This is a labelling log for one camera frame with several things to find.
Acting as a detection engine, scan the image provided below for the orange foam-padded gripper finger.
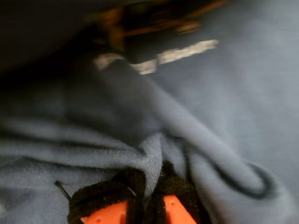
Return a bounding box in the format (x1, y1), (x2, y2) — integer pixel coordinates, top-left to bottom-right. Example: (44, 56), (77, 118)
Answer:
(140, 160), (212, 224)
(67, 167), (147, 224)

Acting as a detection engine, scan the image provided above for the blue printed T-shirt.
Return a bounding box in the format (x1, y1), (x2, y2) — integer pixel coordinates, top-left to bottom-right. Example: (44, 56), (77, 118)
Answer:
(0, 0), (299, 224)

